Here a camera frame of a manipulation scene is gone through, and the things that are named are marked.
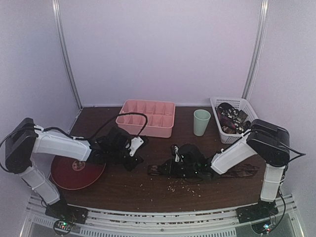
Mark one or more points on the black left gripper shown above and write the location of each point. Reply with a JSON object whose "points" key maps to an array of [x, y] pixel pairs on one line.
{"points": [[137, 160]]}

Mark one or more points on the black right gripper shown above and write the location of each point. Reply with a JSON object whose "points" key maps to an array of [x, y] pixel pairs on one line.
{"points": [[166, 167]]}

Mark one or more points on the dark floral patterned tie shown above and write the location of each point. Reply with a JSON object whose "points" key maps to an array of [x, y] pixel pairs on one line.
{"points": [[238, 171]]}

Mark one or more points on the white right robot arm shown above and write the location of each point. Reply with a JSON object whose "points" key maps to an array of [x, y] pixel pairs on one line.
{"points": [[269, 141]]}

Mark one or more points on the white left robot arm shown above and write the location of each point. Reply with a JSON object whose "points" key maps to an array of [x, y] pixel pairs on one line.
{"points": [[28, 138]]}

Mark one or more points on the mint green plastic cup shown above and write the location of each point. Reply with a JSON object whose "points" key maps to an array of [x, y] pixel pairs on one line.
{"points": [[201, 120]]}

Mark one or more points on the pink divided organizer box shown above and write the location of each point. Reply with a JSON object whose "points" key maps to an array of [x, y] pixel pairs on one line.
{"points": [[149, 118]]}

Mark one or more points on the red round tray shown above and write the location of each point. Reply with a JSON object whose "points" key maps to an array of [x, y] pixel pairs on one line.
{"points": [[72, 174]]}

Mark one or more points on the brown patterned tie in basket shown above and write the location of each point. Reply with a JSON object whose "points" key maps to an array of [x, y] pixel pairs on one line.
{"points": [[232, 120]]}

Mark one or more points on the white plastic mesh basket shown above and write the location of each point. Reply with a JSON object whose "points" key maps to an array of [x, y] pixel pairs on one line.
{"points": [[238, 103]]}

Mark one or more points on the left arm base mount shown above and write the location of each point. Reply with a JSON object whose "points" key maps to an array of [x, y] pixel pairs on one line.
{"points": [[66, 216]]}

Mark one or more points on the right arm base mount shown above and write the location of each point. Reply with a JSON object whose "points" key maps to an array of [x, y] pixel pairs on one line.
{"points": [[258, 211]]}

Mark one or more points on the aluminium front rail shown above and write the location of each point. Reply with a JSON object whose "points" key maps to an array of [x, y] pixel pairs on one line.
{"points": [[209, 223]]}

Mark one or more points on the right aluminium corner post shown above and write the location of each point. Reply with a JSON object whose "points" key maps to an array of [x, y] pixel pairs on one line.
{"points": [[258, 46]]}

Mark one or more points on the aluminium corner post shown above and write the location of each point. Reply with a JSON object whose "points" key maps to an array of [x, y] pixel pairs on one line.
{"points": [[258, 46], [65, 55]]}

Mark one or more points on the left aluminium corner post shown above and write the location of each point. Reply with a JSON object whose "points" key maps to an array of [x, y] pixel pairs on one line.
{"points": [[65, 55]]}

